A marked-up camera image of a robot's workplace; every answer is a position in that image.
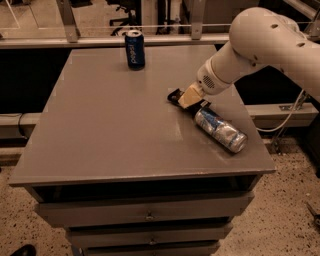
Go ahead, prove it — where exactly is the middle grey drawer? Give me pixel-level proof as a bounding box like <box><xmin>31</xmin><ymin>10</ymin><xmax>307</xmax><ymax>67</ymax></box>
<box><xmin>66</xmin><ymin>222</ymin><xmax>232</xmax><ymax>248</ymax></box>

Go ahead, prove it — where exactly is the blue upright soda can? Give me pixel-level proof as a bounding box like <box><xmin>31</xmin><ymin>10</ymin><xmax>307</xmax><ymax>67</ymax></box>
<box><xmin>125</xmin><ymin>30</ymin><xmax>145</xmax><ymax>70</ymax></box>

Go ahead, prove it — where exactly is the black shoe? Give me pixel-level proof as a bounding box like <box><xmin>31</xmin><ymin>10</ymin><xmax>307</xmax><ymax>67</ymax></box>
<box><xmin>10</xmin><ymin>244</ymin><xmax>36</xmax><ymax>256</ymax></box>

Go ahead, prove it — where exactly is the top grey drawer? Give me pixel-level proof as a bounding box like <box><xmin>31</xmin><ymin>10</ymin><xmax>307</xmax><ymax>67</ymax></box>
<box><xmin>36</xmin><ymin>192</ymin><xmax>254</xmax><ymax>228</ymax></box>

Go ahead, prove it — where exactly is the white cable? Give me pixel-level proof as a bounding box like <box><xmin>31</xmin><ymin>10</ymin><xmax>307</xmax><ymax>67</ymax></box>
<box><xmin>255</xmin><ymin>88</ymin><xmax>309</xmax><ymax>134</ymax></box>

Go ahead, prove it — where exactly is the black office chair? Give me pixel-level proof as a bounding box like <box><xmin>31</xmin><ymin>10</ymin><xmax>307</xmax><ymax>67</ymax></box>
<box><xmin>105</xmin><ymin>0</ymin><xmax>142</xmax><ymax>36</ymax></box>

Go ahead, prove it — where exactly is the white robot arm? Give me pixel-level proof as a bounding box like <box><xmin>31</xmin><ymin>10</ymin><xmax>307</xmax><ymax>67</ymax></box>
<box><xmin>178</xmin><ymin>7</ymin><xmax>320</xmax><ymax>109</ymax></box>

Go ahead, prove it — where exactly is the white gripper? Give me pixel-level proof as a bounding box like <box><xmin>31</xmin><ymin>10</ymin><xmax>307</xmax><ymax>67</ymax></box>
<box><xmin>178</xmin><ymin>59</ymin><xmax>229</xmax><ymax>109</ymax></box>

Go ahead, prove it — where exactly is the black rxbar chocolate bar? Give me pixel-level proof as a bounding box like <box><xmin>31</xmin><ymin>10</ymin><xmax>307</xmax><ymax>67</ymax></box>
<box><xmin>167</xmin><ymin>89</ymin><xmax>211</xmax><ymax>115</ymax></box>

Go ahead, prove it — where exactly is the bottom grey drawer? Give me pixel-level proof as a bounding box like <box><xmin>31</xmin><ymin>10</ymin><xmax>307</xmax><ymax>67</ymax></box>
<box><xmin>86</xmin><ymin>241</ymin><xmax>220</xmax><ymax>256</ymax></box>

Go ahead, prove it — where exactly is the grey drawer cabinet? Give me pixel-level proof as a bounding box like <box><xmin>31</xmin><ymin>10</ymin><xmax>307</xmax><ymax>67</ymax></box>
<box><xmin>8</xmin><ymin>44</ymin><xmax>277</xmax><ymax>256</ymax></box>

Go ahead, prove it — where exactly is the silver blue redbull can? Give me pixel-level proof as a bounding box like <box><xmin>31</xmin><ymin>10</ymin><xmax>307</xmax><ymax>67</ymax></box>
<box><xmin>194</xmin><ymin>107</ymin><xmax>248</xmax><ymax>153</ymax></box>

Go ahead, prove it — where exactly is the grey drawer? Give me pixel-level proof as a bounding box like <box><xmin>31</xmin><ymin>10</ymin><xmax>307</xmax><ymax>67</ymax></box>
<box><xmin>66</xmin><ymin>222</ymin><xmax>232</xmax><ymax>248</ymax></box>
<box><xmin>36</xmin><ymin>192</ymin><xmax>254</xmax><ymax>228</ymax></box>
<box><xmin>86</xmin><ymin>241</ymin><xmax>220</xmax><ymax>256</ymax></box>

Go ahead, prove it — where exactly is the grey metal rail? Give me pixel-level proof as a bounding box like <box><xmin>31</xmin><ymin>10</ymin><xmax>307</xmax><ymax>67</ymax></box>
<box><xmin>0</xmin><ymin>33</ymin><xmax>229</xmax><ymax>49</ymax></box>

